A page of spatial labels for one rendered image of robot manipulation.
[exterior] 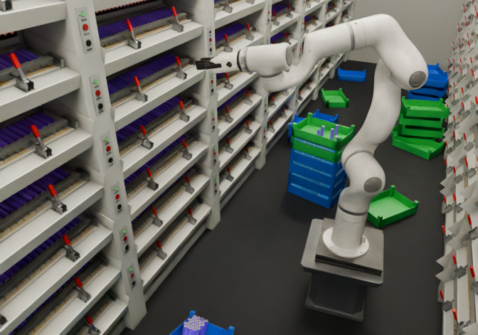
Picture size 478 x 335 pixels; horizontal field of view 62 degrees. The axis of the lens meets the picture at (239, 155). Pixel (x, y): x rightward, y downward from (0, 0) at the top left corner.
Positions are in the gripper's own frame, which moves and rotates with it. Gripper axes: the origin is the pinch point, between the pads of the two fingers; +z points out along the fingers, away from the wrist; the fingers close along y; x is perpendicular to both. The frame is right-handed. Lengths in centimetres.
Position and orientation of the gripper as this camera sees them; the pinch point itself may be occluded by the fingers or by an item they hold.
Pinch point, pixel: (203, 63)
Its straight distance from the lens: 143.4
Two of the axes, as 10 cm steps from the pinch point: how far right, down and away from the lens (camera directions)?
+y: 4.2, -4.5, 7.9
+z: -8.9, -0.4, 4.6
